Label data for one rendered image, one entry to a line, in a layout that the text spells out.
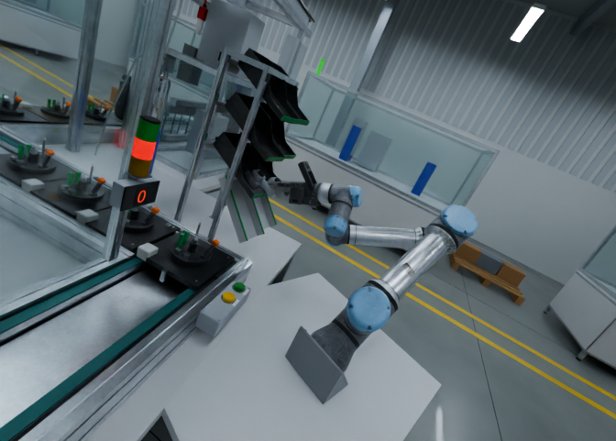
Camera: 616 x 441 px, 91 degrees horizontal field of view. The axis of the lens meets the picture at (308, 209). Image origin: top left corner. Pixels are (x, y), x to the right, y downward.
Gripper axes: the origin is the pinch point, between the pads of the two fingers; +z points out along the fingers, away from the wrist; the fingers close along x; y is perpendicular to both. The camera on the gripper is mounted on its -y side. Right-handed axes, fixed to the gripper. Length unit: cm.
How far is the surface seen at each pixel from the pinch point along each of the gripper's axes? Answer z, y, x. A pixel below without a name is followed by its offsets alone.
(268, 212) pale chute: 15.6, 17.5, 21.0
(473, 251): -126, 144, 512
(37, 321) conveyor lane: 20, 30, -71
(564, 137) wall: -310, -94, 838
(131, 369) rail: -5, 37, -66
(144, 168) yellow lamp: 11, -5, -49
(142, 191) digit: 13, 1, -48
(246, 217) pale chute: 15.5, 17.3, 2.8
